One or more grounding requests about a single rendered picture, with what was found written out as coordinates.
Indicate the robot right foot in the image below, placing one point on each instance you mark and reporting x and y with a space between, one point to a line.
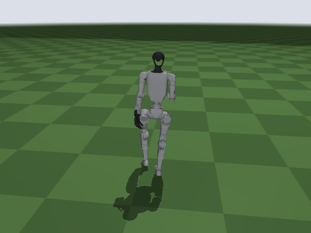
158 172

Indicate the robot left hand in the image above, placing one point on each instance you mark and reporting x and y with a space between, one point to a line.
137 120

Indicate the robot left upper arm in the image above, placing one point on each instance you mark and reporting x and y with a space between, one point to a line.
141 84

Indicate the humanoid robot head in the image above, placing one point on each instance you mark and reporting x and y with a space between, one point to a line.
158 56

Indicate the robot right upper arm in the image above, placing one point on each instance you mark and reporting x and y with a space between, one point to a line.
172 79

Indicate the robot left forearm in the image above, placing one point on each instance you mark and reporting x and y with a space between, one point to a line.
138 104

